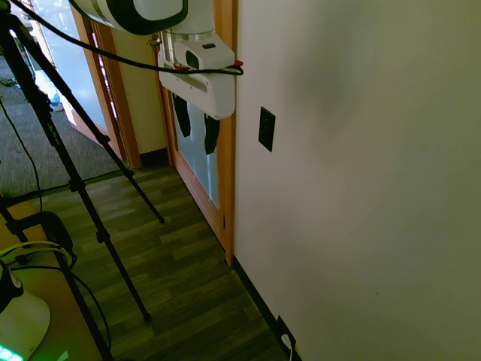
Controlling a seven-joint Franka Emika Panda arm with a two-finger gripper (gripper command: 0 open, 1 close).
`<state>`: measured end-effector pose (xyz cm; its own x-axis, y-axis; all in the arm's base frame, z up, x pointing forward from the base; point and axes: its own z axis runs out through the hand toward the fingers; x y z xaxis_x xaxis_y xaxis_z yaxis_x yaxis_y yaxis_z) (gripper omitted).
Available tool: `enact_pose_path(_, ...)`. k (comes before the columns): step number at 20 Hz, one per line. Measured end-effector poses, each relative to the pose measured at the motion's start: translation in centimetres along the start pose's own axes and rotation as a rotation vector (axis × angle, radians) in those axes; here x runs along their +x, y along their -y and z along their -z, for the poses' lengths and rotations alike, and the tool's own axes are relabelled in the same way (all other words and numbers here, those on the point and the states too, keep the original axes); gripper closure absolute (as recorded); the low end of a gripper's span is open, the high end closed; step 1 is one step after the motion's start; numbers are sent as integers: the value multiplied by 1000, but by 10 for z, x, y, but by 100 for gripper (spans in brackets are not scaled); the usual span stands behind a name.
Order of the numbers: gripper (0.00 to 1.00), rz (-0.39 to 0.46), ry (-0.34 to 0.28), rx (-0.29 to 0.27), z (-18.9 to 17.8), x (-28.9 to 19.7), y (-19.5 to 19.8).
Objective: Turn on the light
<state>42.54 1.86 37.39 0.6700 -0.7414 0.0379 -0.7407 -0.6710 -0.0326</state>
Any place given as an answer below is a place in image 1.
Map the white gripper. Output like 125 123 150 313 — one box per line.
157 50 238 156

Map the wooden door with frosted glass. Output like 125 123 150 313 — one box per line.
151 0 239 267

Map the black table clamp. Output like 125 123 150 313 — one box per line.
6 211 75 265

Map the black baseboard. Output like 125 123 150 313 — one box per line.
231 258 302 361

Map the black light switch plate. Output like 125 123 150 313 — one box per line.
258 105 277 153

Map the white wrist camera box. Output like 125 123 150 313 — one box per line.
173 38 237 72

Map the wooden door frame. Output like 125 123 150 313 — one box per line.
70 0 143 170

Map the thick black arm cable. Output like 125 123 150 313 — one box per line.
6 0 245 77

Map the black camera tripod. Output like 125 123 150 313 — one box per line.
0 7 167 361

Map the frosted glass wall panel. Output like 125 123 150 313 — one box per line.
29 0 110 132

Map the thin black cable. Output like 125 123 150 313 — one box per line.
0 96 44 212

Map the white cable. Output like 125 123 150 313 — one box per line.
0 240 74 268

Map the black looped cable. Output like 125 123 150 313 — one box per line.
22 265 113 353

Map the black wall outlet plate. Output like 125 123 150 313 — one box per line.
276 314 298 347

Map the white power plug with cord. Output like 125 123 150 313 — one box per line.
280 332 303 361

